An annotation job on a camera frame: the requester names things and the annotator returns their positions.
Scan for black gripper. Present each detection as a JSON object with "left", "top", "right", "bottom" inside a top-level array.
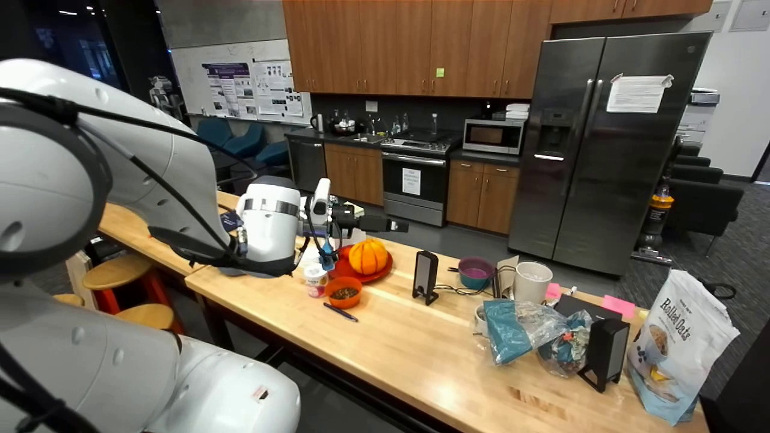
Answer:
[{"left": 322, "top": 201, "right": 412, "bottom": 248}]

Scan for black grey Dell speaker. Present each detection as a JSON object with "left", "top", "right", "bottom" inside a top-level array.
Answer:
[{"left": 409, "top": 248, "right": 442, "bottom": 308}]

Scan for orange toy basketball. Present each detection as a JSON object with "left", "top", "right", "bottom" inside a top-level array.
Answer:
[{"left": 347, "top": 238, "right": 392, "bottom": 278}]

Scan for black steel oven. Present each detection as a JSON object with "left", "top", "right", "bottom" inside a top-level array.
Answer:
[{"left": 380, "top": 139, "right": 452, "bottom": 228}]

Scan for white paper on oven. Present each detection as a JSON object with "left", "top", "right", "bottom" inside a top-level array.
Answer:
[{"left": 400, "top": 167, "right": 424, "bottom": 201}]

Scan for red plate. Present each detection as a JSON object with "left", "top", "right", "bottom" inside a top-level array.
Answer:
[{"left": 332, "top": 245, "right": 396, "bottom": 286}]

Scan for white paper cup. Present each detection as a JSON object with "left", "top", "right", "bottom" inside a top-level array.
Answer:
[{"left": 302, "top": 238, "right": 332, "bottom": 278}]

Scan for orange bowl with grains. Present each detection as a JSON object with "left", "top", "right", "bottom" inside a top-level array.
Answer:
[{"left": 322, "top": 275, "right": 367, "bottom": 314}]

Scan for white cup pink label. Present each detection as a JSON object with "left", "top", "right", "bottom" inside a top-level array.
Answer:
[{"left": 304, "top": 267, "right": 329, "bottom": 300}]

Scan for dark blue pen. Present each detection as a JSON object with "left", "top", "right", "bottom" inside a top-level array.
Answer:
[{"left": 322, "top": 300, "right": 361, "bottom": 325}]

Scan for stacked purple teal bowls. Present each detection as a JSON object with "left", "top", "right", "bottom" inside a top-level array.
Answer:
[{"left": 457, "top": 255, "right": 498, "bottom": 293}]

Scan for silver microwave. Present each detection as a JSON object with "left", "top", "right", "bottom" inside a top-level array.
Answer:
[{"left": 460, "top": 115, "right": 530, "bottom": 160}]

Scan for white plastic cup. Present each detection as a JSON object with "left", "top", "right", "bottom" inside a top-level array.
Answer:
[{"left": 513, "top": 261, "right": 557, "bottom": 311}]

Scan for teal packet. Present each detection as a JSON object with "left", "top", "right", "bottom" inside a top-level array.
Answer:
[{"left": 480, "top": 298, "right": 535, "bottom": 368}]

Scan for teal armchair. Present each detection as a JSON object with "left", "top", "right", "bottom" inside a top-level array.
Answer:
[{"left": 195, "top": 118, "right": 294, "bottom": 175}]

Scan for white poster board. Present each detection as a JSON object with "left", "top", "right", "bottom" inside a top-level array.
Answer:
[{"left": 168, "top": 38, "right": 315, "bottom": 128}]

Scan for clear plastic bag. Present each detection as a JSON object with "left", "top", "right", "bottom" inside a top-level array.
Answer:
[{"left": 471, "top": 296, "right": 601, "bottom": 380}]

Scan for flat black box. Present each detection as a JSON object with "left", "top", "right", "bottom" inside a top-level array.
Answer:
[{"left": 552, "top": 293, "right": 621, "bottom": 327}]

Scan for stainless steel refrigerator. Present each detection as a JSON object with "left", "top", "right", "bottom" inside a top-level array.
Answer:
[{"left": 505, "top": 32, "right": 716, "bottom": 279}]

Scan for plain black speaker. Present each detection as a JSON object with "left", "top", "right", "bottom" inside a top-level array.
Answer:
[{"left": 578, "top": 316, "right": 633, "bottom": 396}]

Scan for yellow grey vacuum cleaner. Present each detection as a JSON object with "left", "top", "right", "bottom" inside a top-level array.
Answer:
[{"left": 633, "top": 184, "right": 679, "bottom": 267}]

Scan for white paper on refrigerator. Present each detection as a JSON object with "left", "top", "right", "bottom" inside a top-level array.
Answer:
[{"left": 605, "top": 73, "right": 676, "bottom": 115}]

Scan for black sofa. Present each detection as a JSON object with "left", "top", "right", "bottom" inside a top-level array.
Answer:
[{"left": 665, "top": 139, "right": 748, "bottom": 242}]

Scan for rolled oats bag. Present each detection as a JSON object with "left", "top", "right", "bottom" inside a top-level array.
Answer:
[{"left": 624, "top": 267, "right": 742, "bottom": 428}]

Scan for wooden cabinet over refrigerator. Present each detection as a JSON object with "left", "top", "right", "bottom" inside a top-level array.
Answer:
[{"left": 550, "top": 0, "right": 716, "bottom": 27}]

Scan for wide wooden wall cabinets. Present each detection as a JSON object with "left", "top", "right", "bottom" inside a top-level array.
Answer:
[{"left": 281, "top": 0, "right": 553, "bottom": 102}]

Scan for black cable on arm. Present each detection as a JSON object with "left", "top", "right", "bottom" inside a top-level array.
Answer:
[{"left": 0, "top": 84, "right": 248, "bottom": 272}]

